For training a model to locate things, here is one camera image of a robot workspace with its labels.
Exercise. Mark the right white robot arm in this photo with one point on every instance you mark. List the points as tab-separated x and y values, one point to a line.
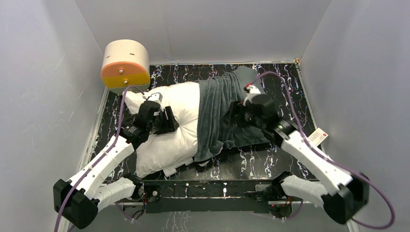
339	193

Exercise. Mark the cream and orange cylindrical container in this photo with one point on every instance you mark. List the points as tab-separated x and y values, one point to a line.
125	63

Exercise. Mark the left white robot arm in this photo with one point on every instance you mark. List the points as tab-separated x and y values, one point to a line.
83	196

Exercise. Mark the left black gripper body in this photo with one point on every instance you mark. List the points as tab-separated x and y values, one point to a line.
168	120

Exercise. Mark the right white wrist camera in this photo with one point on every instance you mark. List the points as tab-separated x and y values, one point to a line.
251	92

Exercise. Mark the white tag card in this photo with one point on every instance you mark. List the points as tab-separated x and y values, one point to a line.
317	137

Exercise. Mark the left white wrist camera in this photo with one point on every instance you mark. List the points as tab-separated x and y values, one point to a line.
156	97

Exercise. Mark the black front mounting rail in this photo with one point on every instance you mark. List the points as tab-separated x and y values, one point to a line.
214	196

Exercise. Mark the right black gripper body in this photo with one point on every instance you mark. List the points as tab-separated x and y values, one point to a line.
246	118

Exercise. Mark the white pillow insert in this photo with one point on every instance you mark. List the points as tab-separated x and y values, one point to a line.
174	140

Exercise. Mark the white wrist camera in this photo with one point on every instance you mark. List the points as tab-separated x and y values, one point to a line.
251	92
156	97

